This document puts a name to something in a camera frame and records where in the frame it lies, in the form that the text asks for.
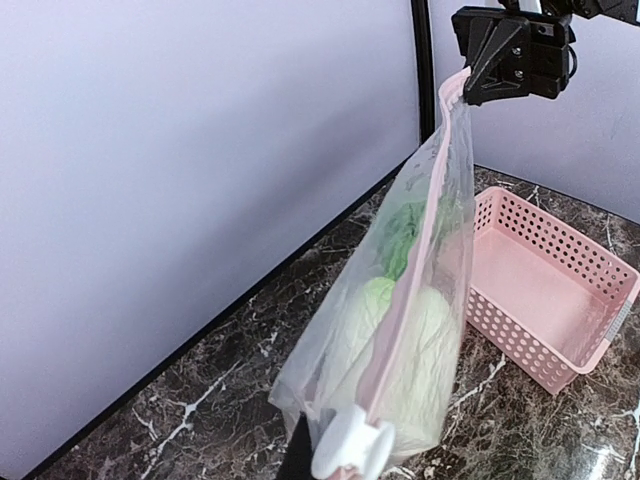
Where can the pink plastic basket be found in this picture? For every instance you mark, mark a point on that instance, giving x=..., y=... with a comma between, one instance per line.
x=550, y=298

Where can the clear zip top bag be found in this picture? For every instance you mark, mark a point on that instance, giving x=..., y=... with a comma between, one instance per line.
x=368, y=383

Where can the green toy leaf vegetable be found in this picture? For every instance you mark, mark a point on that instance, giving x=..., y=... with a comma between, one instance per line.
x=402, y=229

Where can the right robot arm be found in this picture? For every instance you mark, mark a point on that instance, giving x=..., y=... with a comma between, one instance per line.
x=625, y=11

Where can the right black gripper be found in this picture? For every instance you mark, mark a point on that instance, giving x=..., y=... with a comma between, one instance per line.
x=513, y=53

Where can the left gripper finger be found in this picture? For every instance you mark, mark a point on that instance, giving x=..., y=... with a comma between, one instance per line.
x=296, y=464

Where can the right black frame post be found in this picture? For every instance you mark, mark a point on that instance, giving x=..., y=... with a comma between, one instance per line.
x=424, y=68

